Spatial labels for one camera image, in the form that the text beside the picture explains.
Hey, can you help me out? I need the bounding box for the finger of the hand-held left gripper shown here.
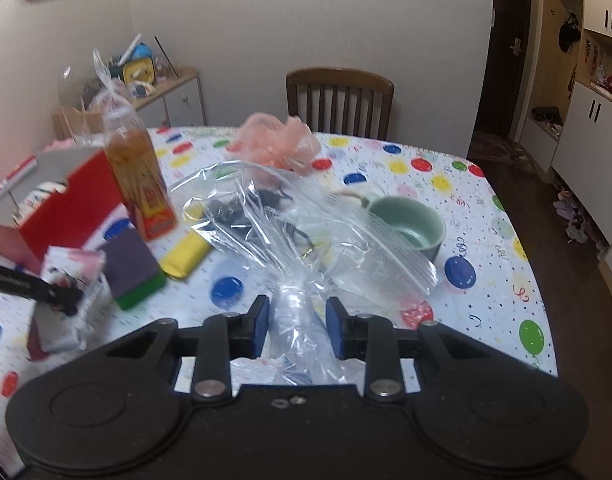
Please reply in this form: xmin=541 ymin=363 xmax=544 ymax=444
xmin=0 ymin=260 xmax=85 ymax=317

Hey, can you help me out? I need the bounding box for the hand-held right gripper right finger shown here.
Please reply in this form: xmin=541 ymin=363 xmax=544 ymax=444
xmin=326 ymin=297 xmax=506 ymax=405

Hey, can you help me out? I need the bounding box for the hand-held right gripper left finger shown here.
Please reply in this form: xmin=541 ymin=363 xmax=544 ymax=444
xmin=93 ymin=295 xmax=271 ymax=404

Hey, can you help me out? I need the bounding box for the white pink tissue packet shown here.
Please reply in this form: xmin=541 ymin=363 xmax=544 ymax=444
xmin=28 ymin=246 xmax=110 ymax=362

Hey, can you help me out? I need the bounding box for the clear plastic zip bag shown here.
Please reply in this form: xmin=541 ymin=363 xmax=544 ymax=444
xmin=168 ymin=159 xmax=447 ymax=397

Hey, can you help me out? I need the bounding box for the red cardboard box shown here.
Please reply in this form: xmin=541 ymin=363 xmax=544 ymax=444
xmin=0 ymin=146 xmax=133 ymax=275

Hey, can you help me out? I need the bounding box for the purple and green sponge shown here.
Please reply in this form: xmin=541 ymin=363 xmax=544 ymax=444
xmin=102 ymin=229 xmax=167 ymax=312

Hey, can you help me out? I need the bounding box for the pink mesh bath pouf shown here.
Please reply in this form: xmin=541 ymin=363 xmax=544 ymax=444
xmin=228 ymin=114 xmax=323 ymax=175

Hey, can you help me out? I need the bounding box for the black fuzzy item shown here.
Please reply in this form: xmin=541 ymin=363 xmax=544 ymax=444
xmin=205 ymin=187 xmax=289 ymax=233

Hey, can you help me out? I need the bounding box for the pale green cup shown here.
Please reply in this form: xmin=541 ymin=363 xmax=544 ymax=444
xmin=368 ymin=195 xmax=447 ymax=262

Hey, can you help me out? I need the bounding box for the tea bottle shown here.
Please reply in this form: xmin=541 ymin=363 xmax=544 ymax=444
xmin=102 ymin=109 xmax=177 ymax=242

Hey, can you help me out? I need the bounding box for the polka dot tablecloth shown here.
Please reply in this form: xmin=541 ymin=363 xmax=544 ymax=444
xmin=0 ymin=125 xmax=559 ymax=466

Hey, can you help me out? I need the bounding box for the knotted clear plastic bag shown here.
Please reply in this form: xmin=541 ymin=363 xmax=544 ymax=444
xmin=88 ymin=49 xmax=138 ymax=113

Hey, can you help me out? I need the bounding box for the brown wooden chair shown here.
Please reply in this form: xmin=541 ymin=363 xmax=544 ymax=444
xmin=285 ymin=67 xmax=395 ymax=141

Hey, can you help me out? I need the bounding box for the wooden side cabinet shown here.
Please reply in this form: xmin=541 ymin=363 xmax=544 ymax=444
xmin=53 ymin=66 xmax=207 ymax=142

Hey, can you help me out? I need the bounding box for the yellow and blue toy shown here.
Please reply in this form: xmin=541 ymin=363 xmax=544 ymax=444
xmin=117 ymin=42 xmax=157 ymax=87

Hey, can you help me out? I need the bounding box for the patterned doormat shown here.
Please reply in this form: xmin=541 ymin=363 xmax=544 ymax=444
xmin=466 ymin=131 xmax=554 ymax=182

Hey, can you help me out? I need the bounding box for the pile of shoes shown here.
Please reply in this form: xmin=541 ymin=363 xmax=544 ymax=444
xmin=552 ymin=186 xmax=609 ymax=247

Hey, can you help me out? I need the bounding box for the dark door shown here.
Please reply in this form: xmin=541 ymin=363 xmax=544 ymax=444
xmin=468 ymin=0 xmax=534 ymax=161

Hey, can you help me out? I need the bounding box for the white wardrobe cabinet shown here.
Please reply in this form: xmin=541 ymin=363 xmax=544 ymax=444
xmin=518 ymin=0 xmax=612 ymax=306

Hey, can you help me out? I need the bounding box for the black hanging bag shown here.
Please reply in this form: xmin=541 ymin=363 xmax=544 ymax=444
xmin=558 ymin=12 xmax=582 ymax=54

